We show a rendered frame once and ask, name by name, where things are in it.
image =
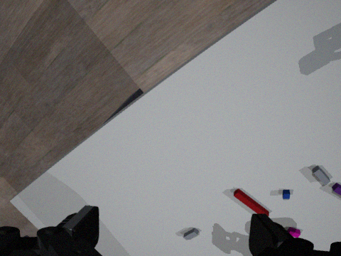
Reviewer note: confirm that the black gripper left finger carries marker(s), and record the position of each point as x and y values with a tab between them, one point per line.
62	240

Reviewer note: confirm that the grey rectangular bar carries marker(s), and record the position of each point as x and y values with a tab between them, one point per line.
190	234
321	175

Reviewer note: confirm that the purple rod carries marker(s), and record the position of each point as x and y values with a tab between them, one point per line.
337	188

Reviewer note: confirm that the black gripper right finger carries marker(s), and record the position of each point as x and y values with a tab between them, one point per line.
267	238

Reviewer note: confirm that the small blue cube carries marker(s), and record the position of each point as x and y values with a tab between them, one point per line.
286	194

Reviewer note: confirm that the red rod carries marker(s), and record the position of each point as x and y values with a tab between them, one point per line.
244	198

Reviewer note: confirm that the magenta block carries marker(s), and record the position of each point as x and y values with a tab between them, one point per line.
294	232

